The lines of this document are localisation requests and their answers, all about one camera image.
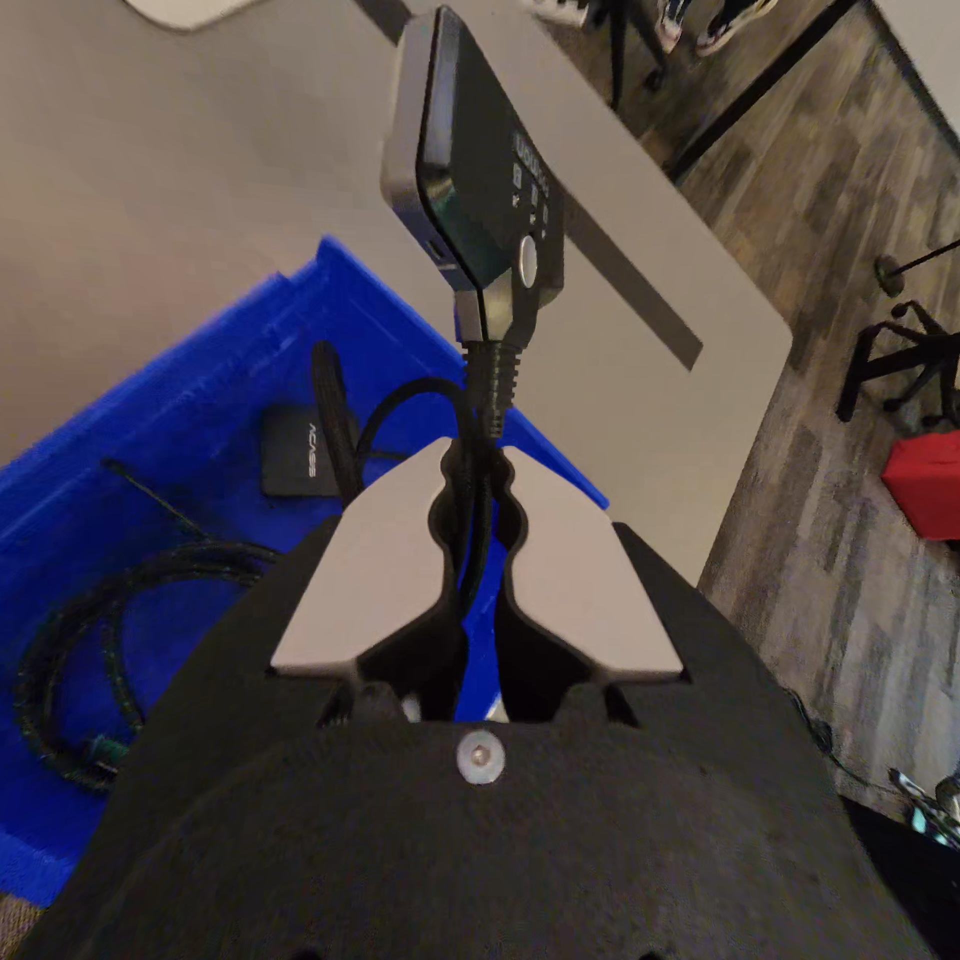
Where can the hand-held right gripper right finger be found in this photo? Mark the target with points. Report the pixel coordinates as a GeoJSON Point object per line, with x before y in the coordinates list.
{"type": "Point", "coordinates": [585, 592]}

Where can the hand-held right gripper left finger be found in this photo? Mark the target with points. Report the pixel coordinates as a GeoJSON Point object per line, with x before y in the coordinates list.
{"type": "Point", "coordinates": [375, 585]}

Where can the blue plastic bin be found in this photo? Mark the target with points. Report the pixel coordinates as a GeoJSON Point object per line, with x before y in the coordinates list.
{"type": "Point", "coordinates": [187, 420]}

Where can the dark grey usb hub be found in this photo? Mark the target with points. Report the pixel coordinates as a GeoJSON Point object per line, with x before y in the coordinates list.
{"type": "Point", "coordinates": [487, 172]}

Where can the flat black drive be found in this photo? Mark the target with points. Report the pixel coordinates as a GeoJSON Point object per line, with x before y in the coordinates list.
{"type": "Point", "coordinates": [289, 450]}

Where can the red plastic bin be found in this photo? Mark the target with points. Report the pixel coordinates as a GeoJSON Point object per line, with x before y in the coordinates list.
{"type": "Point", "coordinates": [926, 480]}

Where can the black chair wheel base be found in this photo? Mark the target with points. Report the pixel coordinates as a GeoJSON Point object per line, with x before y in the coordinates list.
{"type": "Point", "coordinates": [885, 352]}

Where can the black round stand base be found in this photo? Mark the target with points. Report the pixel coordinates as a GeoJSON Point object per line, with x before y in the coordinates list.
{"type": "Point", "coordinates": [892, 274]}

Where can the black metal stand pole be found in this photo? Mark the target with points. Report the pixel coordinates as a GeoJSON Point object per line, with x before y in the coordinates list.
{"type": "Point", "coordinates": [619, 52]}
{"type": "Point", "coordinates": [757, 86]}

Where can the white stand base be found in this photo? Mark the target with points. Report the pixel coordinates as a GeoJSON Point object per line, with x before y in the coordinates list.
{"type": "Point", "coordinates": [187, 11]}

